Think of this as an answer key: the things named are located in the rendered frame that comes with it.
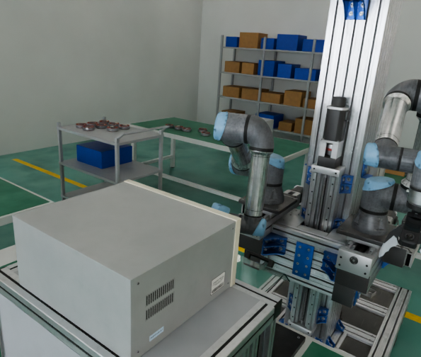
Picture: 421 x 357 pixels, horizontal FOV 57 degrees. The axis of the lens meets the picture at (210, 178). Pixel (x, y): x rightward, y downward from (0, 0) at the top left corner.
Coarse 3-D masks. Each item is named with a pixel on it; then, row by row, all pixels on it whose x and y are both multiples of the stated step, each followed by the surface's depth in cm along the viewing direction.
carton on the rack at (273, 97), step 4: (264, 92) 779; (268, 92) 784; (272, 92) 789; (276, 92) 793; (280, 92) 799; (264, 96) 779; (268, 96) 774; (272, 96) 768; (276, 96) 763; (280, 96) 760; (264, 100) 781; (268, 100) 775; (272, 100) 770; (276, 100) 765; (280, 100) 763
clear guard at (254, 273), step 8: (240, 256) 135; (240, 264) 130; (248, 264) 131; (256, 264) 131; (240, 272) 126; (248, 272) 126; (256, 272) 126; (264, 272) 127; (272, 272) 127; (280, 272) 127; (248, 280) 121; (256, 280) 122; (264, 280) 122; (272, 280) 122; (288, 280) 132; (264, 288) 118
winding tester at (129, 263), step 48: (96, 192) 116; (144, 192) 118; (48, 240) 89; (96, 240) 88; (144, 240) 89; (192, 240) 91; (48, 288) 95; (96, 288) 82; (144, 288) 78; (192, 288) 93; (96, 336) 86; (144, 336) 82
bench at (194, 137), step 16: (144, 128) 485; (192, 128) 499; (208, 128) 505; (208, 144) 432; (224, 144) 425; (288, 144) 444; (304, 144) 449; (288, 160) 397; (304, 160) 455; (304, 176) 460
